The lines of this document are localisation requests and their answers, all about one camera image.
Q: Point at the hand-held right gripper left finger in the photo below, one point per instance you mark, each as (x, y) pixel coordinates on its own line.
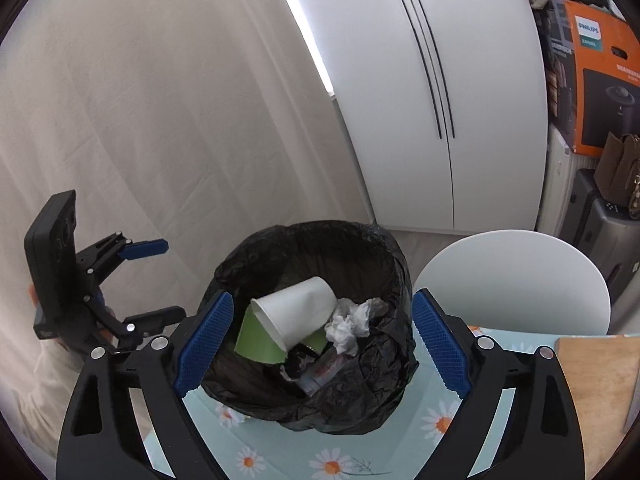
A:
(205, 347)

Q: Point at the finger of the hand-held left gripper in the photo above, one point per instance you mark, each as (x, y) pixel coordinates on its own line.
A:
(145, 249)
(155, 319)

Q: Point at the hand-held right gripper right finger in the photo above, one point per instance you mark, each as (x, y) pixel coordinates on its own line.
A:
(440, 347)

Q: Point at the green plastic piece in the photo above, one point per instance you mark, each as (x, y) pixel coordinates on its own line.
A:
(255, 342)

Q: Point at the trash bin with black bag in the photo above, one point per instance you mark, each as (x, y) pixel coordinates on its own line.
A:
(370, 375)

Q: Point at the black cloth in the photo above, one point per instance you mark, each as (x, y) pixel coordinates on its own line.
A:
(295, 362)

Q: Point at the white tissue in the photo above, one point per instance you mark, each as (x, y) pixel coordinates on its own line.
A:
(350, 327)

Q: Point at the white paper cup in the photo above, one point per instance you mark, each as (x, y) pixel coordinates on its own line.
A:
(295, 310)

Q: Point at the clear plastic packaging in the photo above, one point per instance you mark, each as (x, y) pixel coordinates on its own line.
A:
(322, 372)

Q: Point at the white round chair back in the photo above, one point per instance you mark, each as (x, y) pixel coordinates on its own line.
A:
(510, 285)

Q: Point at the cream curtain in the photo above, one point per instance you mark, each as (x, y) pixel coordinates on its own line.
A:
(150, 110)

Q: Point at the daisy print tablecloth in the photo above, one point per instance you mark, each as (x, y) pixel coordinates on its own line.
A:
(325, 455)

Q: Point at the wooden board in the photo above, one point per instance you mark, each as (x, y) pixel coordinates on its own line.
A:
(600, 400)

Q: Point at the grey appliance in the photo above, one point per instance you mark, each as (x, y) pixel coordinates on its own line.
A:
(605, 245)

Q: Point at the brown handbag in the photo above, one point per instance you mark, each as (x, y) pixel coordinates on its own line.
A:
(620, 170)

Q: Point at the white wardrobe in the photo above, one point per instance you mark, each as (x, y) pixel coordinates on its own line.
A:
(380, 85)

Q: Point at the orange cardboard box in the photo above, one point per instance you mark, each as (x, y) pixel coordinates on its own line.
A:
(600, 75)

